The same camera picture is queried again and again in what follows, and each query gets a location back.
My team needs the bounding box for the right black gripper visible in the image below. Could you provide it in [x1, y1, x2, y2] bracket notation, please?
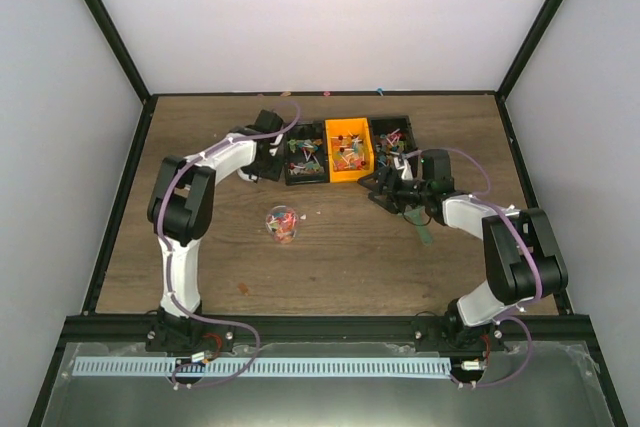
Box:
[359, 167, 431, 214]

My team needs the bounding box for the black candy bin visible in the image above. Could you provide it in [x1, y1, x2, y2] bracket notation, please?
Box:
[368, 115, 418, 168]
[283, 120, 329, 186]

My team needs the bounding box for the green plastic scoop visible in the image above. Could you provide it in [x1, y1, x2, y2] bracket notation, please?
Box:
[402, 209, 433, 246]

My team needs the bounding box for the orange candy bin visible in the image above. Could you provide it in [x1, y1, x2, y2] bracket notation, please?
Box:
[325, 117, 375, 183]

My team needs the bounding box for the clear plastic cup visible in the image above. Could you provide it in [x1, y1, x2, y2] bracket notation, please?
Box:
[265, 205, 299, 244]

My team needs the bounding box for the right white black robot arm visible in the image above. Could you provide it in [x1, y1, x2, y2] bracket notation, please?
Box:
[358, 149, 568, 350]

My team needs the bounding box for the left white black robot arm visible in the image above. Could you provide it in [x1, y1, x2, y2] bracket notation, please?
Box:
[147, 110, 287, 351]

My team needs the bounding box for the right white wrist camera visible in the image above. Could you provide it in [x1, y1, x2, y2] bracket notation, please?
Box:
[393, 156, 414, 181]

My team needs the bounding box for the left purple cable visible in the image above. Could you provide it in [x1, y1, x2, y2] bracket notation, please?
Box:
[154, 99, 262, 392]

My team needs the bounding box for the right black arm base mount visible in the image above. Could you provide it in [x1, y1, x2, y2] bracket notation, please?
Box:
[410, 311, 503, 353]

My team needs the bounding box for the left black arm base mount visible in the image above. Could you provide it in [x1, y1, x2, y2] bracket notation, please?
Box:
[145, 318, 235, 355]

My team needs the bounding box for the black aluminium frame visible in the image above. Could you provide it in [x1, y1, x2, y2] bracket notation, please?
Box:
[29, 0, 627, 426]

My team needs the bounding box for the light blue slotted cable duct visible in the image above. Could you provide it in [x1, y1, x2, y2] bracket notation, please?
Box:
[71, 356, 451, 379]

